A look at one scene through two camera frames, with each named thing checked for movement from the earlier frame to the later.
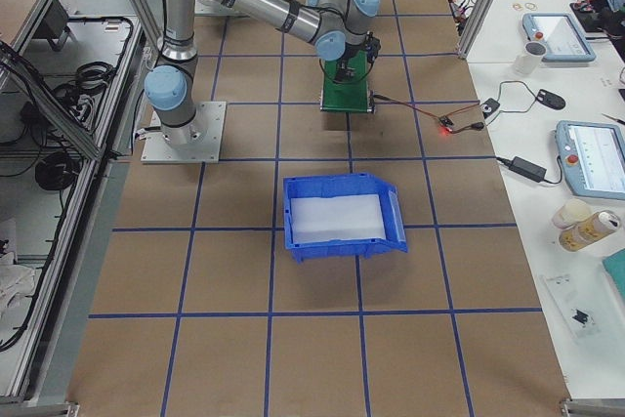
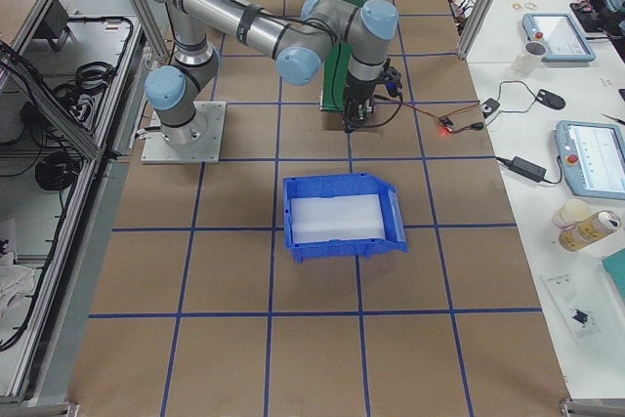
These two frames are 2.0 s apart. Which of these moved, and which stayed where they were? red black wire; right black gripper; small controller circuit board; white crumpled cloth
Moved: right black gripper
Stayed: small controller circuit board; red black wire; white crumpled cloth
